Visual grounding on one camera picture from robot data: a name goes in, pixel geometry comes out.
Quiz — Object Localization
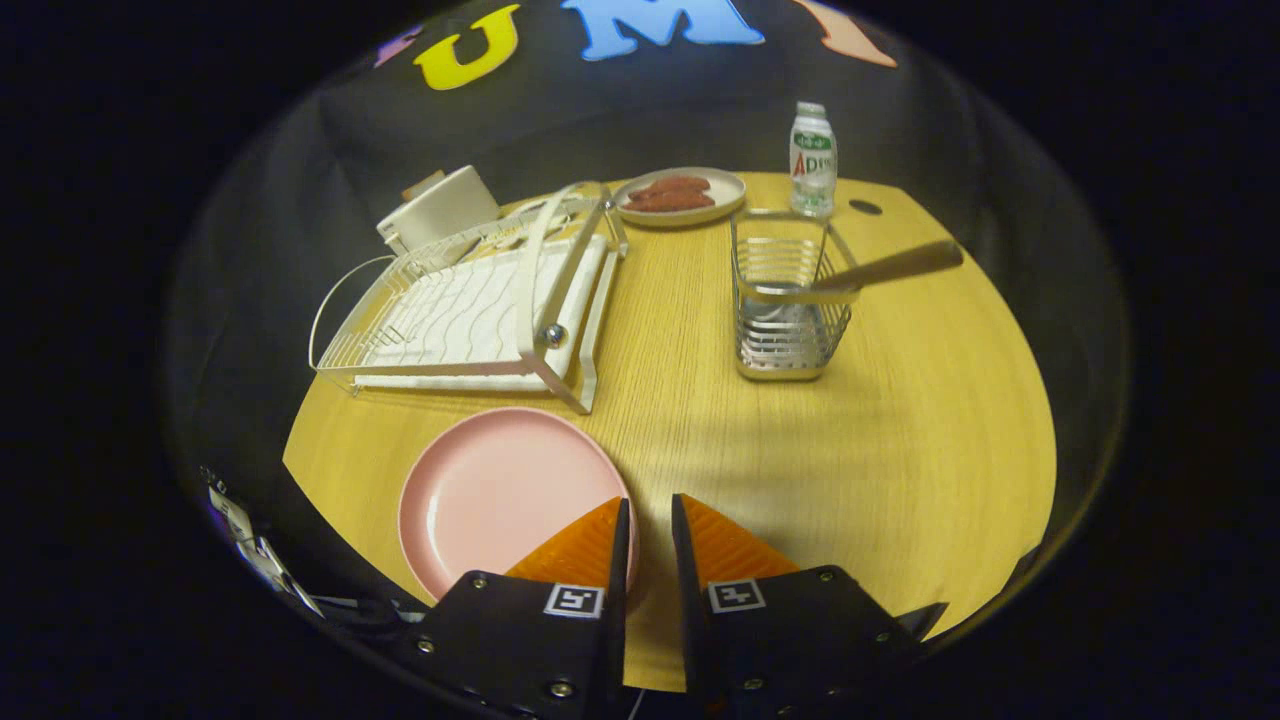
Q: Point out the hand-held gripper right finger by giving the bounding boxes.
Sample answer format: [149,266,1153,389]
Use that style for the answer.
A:
[670,493,951,720]

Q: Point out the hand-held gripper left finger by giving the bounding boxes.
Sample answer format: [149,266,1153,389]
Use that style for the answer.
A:
[400,497,633,720]

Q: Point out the pink plate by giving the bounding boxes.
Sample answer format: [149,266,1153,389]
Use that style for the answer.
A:
[398,407,641,601]

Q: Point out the metal wire basket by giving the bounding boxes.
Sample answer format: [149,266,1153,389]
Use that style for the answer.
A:
[730,208,861,382]

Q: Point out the white wire dish rack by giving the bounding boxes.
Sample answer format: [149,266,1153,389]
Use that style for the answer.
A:
[308,181,631,415]

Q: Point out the wooden handled spoon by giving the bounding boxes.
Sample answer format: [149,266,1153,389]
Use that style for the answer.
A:
[745,239,966,326]

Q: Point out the beige plate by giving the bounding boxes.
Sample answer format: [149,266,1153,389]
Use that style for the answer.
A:
[612,166,748,228]

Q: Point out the white device on stand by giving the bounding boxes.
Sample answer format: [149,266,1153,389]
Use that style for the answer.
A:
[205,468,326,619]

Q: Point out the white toaster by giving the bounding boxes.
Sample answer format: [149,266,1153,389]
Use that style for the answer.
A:
[376,165,501,255]

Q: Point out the white green drink bottle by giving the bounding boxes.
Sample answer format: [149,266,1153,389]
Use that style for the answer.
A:
[789,101,839,219]

